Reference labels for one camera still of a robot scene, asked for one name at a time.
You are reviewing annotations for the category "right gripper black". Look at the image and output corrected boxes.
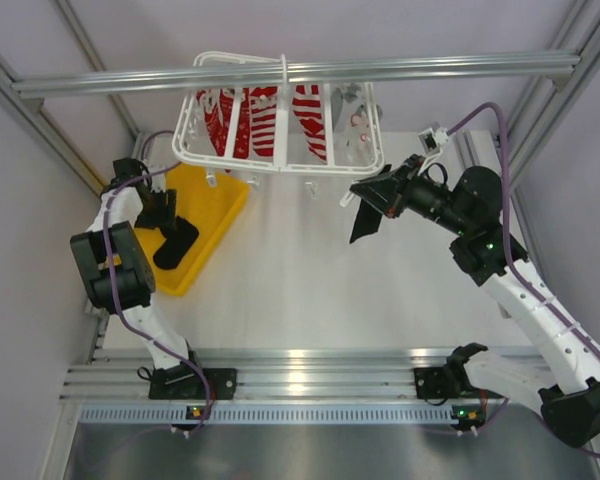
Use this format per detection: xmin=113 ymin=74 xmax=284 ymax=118
xmin=353 ymin=154 xmax=471 ymax=236

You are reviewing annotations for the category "black sock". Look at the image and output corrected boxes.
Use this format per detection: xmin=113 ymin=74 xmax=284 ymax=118
xmin=349 ymin=200 xmax=383 ymax=244
xmin=153 ymin=216 xmax=200 ymax=271

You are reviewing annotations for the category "white hanger clip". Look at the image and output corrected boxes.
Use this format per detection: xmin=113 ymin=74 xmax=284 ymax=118
xmin=339 ymin=191 xmax=356 ymax=208

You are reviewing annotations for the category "white plastic clip hanger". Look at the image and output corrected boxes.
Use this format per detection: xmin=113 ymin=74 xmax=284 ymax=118
xmin=170 ymin=52 xmax=385 ymax=175

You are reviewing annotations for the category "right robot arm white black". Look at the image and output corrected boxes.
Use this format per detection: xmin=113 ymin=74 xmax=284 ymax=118
xmin=350 ymin=155 xmax=600 ymax=448

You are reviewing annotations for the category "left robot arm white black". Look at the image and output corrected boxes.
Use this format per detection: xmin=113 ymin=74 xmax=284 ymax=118
xmin=70 ymin=157 xmax=206 ymax=397

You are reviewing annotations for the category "white sock red trim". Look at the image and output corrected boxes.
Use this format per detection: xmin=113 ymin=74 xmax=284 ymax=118
xmin=332 ymin=101 xmax=375 ymax=167

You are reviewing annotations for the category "yellow plastic tray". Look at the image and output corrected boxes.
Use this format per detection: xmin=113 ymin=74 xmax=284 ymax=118
xmin=134 ymin=165 xmax=250 ymax=296

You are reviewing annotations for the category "grey sock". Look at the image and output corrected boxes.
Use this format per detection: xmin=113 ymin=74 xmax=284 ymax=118
xmin=330 ymin=83 xmax=361 ymax=123

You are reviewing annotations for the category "red white striped sock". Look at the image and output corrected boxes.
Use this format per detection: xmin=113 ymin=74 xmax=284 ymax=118
xmin=249 ymin=86 xmax=278 ymax=158
xmin=292 ymin=84 xmax=327 ymax=163

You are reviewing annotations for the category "aluminium top crossbar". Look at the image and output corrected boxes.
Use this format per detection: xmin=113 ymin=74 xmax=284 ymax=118
xmin=11 ymin=50 xmax=581 ymax=98

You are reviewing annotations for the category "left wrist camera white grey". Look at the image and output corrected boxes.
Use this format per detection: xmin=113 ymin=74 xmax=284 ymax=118
xmin=140 ymin=160 xmax=175 ymax=193

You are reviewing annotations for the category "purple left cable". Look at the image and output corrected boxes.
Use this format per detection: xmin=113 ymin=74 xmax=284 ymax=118
xmin=99 ymin=130 xmax=215 ymax=426

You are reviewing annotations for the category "purple cable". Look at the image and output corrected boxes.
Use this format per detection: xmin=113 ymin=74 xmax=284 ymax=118
xmin=449 ymin=102 xmax=600 ymax=459
xmin=99 ymin=130 xmax=215 ymax=426

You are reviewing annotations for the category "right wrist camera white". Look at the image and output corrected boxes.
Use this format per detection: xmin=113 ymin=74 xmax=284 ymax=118
xmin=417 ymin=122 xmax=450 ymax=159

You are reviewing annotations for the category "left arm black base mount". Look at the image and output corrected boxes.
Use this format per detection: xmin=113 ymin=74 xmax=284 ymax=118
xmin=148 ymin=362 xmax=239 ymax=401

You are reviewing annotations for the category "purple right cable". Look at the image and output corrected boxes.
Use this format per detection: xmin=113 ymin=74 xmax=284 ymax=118
xmin=449 ymin=102 xmax=600 ymax=459

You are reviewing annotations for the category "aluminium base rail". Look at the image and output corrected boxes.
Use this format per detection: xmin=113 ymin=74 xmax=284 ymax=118
xmin=60 ymin=348 xmax=451 ymax=404

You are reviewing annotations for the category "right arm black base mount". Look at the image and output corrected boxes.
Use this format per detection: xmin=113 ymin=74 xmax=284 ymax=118
xmin=413 ymin=365 xmax=476 ymax=401

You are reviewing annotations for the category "grey slotted cable duct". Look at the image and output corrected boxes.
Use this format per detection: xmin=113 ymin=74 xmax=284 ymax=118
xmin=79 ymin=404 xmax=486 ymax=426

